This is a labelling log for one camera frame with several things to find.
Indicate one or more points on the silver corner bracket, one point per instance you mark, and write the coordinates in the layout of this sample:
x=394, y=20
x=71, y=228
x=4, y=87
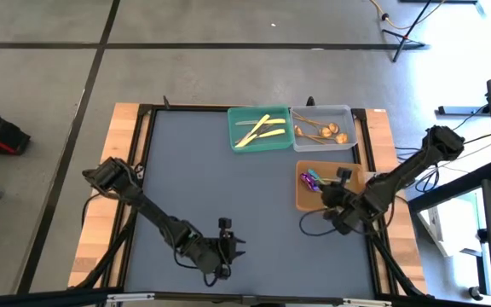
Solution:
x=130, y=297
x=367, y=302

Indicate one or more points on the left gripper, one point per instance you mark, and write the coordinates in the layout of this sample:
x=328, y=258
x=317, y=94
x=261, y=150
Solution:
x=222, y=251

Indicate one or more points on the black stand foot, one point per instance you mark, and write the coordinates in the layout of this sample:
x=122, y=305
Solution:
x=458, y=111

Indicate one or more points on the green plastic bin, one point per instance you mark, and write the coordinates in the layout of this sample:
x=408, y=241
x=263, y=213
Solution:
x=279, y=145

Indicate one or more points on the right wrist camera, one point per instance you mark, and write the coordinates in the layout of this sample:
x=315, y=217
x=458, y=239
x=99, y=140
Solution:
x=344, y=173

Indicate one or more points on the black overhead beam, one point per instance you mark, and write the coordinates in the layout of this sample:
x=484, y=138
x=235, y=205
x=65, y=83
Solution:
x=36, y=298

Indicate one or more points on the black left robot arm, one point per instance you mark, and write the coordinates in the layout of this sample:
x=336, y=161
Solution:
x=156, y=213

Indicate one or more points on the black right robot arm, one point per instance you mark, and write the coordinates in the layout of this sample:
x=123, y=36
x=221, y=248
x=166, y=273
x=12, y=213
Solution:
x=403, y=170

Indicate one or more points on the clear plastic bin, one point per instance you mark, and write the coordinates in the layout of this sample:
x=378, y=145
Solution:
x=348, y=117

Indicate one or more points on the black caster wheel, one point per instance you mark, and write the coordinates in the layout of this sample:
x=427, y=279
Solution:
x=475, y=293

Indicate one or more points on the black floor stand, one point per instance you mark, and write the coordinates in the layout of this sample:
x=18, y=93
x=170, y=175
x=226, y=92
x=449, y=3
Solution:
x=403, y=40

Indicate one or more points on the orange plastic bin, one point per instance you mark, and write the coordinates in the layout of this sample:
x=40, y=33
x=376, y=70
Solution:
x=309, y=200

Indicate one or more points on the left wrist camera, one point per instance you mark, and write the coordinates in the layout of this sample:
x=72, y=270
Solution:
x=225, y=223

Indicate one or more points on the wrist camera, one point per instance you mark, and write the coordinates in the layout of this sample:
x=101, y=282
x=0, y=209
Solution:
x=225, y=223
x=344, y=173

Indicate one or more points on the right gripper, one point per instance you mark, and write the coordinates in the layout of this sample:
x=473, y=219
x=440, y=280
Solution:
x=350, y=211

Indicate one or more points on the white box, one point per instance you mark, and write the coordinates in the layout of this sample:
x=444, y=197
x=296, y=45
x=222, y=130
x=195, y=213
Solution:
x=446, y=226

